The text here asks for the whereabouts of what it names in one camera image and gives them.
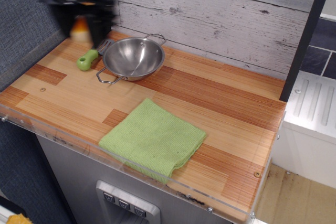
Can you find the yellow toy bread loaf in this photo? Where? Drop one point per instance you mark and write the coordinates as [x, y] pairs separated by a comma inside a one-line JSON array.
[[80, 30]]

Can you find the green folded cloth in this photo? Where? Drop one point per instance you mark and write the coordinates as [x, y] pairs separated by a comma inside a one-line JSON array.
[[153, 141]]

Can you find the clear acrylic front guard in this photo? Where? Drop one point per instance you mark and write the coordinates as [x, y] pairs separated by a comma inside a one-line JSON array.
[[39, 128]]

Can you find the silver toy fridge cabinet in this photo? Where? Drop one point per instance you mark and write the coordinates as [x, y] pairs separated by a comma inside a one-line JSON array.
[[192, 195]]

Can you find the silver dispenser button panel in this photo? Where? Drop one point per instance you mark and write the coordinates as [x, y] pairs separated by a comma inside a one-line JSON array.
[[119, 206]]

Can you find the yellow object bottom corner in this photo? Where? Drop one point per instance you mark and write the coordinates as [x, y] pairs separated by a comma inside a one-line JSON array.
[[18, 219]]

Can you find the white toy sink unit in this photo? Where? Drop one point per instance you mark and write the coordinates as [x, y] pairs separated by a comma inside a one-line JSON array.
[[306, 138]]

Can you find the green-handled grey spatula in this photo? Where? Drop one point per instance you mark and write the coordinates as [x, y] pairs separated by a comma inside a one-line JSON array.
[[85, 61]]

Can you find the steel two-handled bowl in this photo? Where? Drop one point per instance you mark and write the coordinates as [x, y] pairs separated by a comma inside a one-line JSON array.
[[134, 58]]

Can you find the dark right frame post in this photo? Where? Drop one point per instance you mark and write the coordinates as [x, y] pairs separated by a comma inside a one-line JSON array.
[[307, 34]]

